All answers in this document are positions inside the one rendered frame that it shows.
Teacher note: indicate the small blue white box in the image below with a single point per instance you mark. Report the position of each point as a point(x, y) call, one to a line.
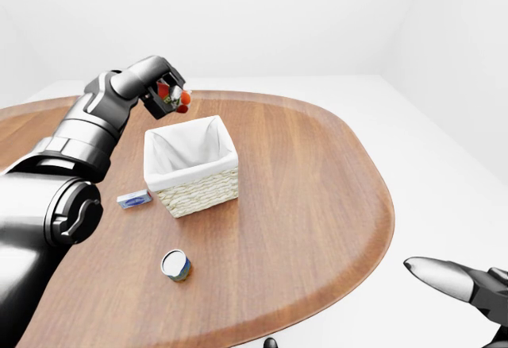
point(134, 199)

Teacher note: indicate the wicker basket with white liner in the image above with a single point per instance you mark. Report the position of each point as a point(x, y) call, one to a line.
point(198, 189)

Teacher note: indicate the tin with white lid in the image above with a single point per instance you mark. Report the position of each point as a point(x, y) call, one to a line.
point(174, 264)

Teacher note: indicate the small dark shape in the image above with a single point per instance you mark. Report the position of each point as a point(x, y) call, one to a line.
point(270, 343)

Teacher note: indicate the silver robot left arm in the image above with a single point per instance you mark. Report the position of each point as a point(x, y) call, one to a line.
point(59, 149)

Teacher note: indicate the red tomato sauce can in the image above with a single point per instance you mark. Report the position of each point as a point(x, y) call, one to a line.
point(185, 100)

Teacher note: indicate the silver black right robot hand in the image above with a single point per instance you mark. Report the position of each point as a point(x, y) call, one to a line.
point(444, 278)

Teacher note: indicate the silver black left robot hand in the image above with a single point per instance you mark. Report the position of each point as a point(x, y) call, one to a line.
point(135, 80)

